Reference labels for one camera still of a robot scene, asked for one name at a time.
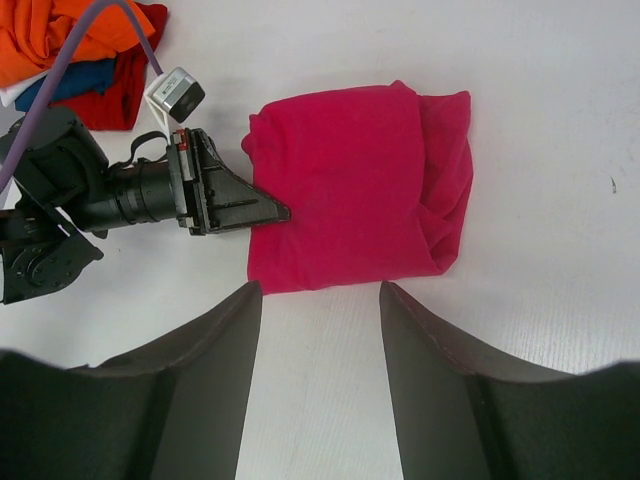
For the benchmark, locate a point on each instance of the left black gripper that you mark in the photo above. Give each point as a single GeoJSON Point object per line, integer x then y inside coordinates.
{"type": "Point", "coordinates": [230, 202]}

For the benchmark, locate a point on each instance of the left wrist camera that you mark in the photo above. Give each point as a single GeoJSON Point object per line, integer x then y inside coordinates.
{"type": "Point", "coordinates": [172, 98]}

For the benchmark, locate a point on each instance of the magenta t shirt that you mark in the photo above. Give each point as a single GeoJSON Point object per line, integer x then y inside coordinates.
{"type": "Point", "coordinates": [377, 180]}

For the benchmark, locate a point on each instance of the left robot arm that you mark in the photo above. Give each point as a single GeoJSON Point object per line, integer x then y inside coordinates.
{"type": "Point", "coordinates": [69, 191]}

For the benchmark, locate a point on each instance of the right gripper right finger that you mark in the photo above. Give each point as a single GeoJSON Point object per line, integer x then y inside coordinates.
{"type": "Point", "coordinates": [465, 410]}

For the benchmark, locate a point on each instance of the red folded t shirt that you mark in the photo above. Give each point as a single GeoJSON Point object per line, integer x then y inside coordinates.
{"type": "Point", "coordinates": [117, 108]}

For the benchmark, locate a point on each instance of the white folded t shirt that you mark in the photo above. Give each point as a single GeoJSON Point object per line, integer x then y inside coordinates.
{"type": "Point", "coordinates": [9, 94]}

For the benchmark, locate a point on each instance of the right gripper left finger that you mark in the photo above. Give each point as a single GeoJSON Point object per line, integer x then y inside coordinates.
{"type": "Point", "coordinates": [173, 408]}

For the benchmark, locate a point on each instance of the orange folded t shirt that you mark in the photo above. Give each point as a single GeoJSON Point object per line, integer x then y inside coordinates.
{"type": "Point", "coordinates": [34, 31]}

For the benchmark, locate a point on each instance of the blue folded t shirt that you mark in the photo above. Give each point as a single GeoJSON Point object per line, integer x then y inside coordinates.
{"type": "Point", "coordinates": [79, 78]}

